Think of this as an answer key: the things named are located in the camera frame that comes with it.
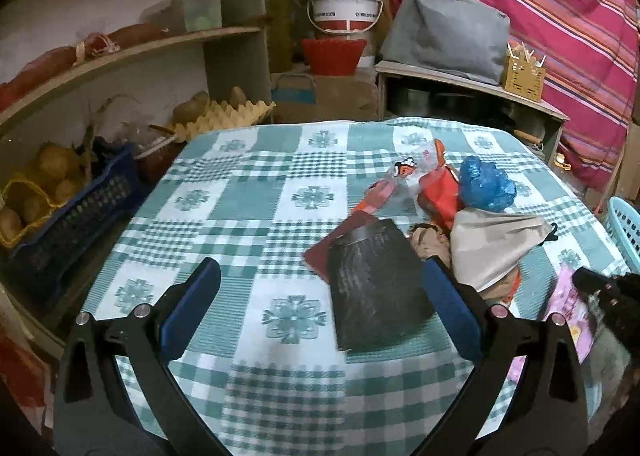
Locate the dark red basket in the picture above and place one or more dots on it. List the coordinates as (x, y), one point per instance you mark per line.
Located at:
(157, 158)

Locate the clear plastic container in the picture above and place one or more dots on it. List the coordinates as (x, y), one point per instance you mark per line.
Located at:
(190, 10)

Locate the red plastic basket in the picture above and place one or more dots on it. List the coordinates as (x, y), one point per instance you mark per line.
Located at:
(332, 58)

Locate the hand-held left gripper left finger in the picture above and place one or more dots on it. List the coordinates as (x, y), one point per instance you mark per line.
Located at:
(192, 306)

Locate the wooden rolling pin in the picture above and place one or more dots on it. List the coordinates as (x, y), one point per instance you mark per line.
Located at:
(530, 137)

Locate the green checked tablecloth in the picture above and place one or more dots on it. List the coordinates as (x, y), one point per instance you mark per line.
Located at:
(250, 196)

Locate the yellow net bag of potatoes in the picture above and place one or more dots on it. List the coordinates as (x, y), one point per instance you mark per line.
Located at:
(40, 186)

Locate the cardboard box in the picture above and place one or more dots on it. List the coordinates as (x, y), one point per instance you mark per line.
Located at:
(340, 95)

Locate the dark blue plastic crate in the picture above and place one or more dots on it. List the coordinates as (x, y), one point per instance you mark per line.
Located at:
(85, 226)

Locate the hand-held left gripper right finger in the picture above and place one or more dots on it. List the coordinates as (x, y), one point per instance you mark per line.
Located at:
(450, 306)

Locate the pink striped wrapper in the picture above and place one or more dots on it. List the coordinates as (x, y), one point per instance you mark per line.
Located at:
(375, 198)

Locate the black foil wrapper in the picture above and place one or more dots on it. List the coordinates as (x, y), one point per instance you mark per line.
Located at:
(380, 286)

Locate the pink striped blanket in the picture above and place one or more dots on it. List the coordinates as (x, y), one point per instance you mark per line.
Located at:
(550, 10)

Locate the potato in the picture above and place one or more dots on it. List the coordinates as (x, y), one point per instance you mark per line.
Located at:
(190, 108)

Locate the small wooden cabinet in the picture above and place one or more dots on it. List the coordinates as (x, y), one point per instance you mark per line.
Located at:
(500, 93)

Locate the wooden shelf unit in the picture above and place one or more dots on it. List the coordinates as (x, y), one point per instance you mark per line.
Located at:
(235, 60)

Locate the red mesh bag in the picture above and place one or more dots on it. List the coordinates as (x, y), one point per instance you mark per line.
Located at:
(130, 35)
(35, 73)

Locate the grey cushion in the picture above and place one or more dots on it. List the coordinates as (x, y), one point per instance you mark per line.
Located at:
(445, 30)

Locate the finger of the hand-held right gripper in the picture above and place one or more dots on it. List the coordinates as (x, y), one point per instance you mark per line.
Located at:
(600, 283)

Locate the red plastic wrapper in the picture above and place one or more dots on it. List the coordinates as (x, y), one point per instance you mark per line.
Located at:
(440, 196)

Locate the white bucket with red label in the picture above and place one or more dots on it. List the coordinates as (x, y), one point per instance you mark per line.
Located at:
(345, 5)

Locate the light blue plastic basket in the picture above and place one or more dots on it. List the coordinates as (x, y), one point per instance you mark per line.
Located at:
(625, 231)

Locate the large yellow oil jug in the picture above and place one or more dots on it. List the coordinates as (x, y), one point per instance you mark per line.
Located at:
(285, 20)

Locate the dark red packet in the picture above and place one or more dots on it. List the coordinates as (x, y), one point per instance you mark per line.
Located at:
(320, 253)

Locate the beige paper bag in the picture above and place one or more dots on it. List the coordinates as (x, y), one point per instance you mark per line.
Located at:
(490, 246)

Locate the blue plastic bag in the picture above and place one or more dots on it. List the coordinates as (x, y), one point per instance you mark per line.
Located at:
(485, 183)

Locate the yellow egg carton tray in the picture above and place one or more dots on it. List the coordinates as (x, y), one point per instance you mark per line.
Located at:
(225, 118)

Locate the brown paper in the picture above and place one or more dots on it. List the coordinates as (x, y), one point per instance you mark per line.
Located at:
(430, 246)

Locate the yellow utensil holder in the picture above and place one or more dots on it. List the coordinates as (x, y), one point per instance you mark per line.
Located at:
(522, 78)

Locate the pink printed packet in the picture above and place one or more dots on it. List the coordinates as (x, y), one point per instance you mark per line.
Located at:
(565, 306)

